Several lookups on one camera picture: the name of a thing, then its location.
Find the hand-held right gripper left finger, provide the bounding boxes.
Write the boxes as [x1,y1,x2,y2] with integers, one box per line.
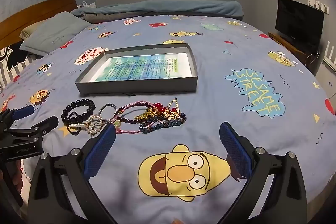
[28,124,118,224]

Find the printed paper sheet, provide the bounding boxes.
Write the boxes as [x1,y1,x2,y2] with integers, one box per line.
[91,53,191,82]

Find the pale yellow pillow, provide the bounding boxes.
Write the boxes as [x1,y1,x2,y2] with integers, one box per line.
[20,21,46,40]

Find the purple bead bracelet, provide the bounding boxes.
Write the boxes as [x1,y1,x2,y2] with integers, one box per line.
[115,101,149,125]

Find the black and white striped pillow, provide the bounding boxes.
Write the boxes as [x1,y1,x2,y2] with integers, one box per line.
[0,42,35,91]

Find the black hair tie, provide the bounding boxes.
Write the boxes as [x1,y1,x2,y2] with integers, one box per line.
[66,112,86,137]

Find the grey-blue pillow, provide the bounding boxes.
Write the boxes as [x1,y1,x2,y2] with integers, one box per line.
[20,11,91,54]

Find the pearl bar hair clip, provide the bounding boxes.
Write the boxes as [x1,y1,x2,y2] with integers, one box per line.
[68,122,91,130]

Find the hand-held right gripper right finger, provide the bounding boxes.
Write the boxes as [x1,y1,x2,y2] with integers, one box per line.
[218,122,307,224]

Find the white radiator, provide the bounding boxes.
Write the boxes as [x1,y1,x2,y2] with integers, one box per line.
[314,42,336,102]

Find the black television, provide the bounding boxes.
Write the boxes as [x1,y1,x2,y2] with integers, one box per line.
[275,0,325,47]

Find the white wall hooks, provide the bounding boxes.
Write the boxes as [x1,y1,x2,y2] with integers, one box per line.
[307,0,330,15]

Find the black bead bracelet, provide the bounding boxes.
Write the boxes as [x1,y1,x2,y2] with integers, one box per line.
[61,99,95,125]

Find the blue bead bracelet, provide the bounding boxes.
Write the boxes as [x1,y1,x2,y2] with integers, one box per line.
[138,113,188,133]

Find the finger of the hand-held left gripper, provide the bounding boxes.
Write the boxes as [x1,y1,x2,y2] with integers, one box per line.
[9,115,59,141]
[0,105,34,132]

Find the blue cartoon printed bedsheet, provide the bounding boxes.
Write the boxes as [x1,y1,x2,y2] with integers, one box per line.
[0,14,336,224]

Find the wooden headboard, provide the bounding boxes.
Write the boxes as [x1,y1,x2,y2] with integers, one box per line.
[0,0,79,51]

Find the red bead gold tassel earrings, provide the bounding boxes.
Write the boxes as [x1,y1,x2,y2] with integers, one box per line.
[135,98,185,121]

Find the pink cord bracelet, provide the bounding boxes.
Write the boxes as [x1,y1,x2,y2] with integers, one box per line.
[112,101,150,136]

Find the grey cardboard box tray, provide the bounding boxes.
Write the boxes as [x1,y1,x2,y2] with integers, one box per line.
[75,42,198,95]

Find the white cable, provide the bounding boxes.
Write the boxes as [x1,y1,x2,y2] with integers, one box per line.
[305,50,321,67]

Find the folded blue blanket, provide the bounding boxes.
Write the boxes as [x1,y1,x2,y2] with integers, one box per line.
[70,0,244,24]

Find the wooden television stand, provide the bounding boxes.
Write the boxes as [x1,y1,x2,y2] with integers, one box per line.
[268,31,320,65]

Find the silver hoop ring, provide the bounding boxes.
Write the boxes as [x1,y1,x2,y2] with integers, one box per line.
[98,103,118,120]

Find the person's left hand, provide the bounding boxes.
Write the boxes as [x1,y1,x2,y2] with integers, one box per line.
[0,160,25,189]

